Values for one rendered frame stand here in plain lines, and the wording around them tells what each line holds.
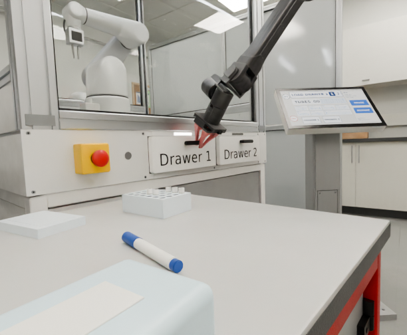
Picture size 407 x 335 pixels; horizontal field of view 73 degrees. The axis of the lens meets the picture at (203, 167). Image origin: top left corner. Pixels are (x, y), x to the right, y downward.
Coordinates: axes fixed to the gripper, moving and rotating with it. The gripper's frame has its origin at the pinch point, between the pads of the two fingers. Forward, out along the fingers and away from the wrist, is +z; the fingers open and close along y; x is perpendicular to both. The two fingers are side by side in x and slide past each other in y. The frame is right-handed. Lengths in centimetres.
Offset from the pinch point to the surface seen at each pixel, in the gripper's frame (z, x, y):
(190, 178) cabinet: 12.4, -0.2, -2.9
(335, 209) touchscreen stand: 22, -95, -35
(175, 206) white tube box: -3.2, 31.7, -25.3
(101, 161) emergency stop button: 1.1, 36.5, -4.2
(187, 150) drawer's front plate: 3.0, 3.0, 1.0
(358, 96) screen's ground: -33, -108, -4
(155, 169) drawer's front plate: 7.1, 16.8, -1.9
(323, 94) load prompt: -26, -95, 9
